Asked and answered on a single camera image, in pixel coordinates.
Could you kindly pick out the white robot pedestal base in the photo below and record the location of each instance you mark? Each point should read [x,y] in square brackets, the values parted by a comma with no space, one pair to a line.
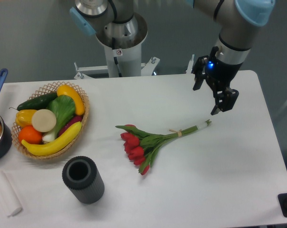
[120,63]

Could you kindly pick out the purple eggplant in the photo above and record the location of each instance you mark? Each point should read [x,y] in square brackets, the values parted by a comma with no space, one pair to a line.
[75,119]

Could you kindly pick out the green lettuce leaf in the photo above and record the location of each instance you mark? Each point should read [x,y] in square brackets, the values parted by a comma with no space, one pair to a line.
[64,108]

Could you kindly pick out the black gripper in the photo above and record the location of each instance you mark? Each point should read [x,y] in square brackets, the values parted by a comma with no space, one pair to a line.
[219,73]

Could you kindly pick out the short yellow squash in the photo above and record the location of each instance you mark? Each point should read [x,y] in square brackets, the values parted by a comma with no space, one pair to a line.
[72,93]

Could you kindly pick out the yellow bell pepper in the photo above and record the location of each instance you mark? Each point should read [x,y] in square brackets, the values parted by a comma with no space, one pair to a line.
[24,117]

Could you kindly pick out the orange fruit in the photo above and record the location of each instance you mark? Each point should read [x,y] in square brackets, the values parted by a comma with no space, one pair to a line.
[30,135]

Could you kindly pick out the beige round disc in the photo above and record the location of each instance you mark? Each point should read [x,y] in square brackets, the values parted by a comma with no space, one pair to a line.
[43,120]

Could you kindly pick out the red tulip bouquet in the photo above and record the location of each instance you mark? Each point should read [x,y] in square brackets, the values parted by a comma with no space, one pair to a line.
[142,147]

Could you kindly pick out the green cucumber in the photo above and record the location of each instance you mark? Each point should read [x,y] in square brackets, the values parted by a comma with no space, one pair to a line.
[37,103]

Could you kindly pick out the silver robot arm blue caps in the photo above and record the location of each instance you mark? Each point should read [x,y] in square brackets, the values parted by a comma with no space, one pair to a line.
[122,31]

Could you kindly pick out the dark grey ribbed vase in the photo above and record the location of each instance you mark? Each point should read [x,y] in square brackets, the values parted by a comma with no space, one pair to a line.
[81,176]

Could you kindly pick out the white rolled cloth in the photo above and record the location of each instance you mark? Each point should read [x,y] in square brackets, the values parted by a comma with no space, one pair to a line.
[9,200]

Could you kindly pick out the long yellow squash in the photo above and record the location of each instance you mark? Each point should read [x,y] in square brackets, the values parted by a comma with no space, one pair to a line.
[56,145]

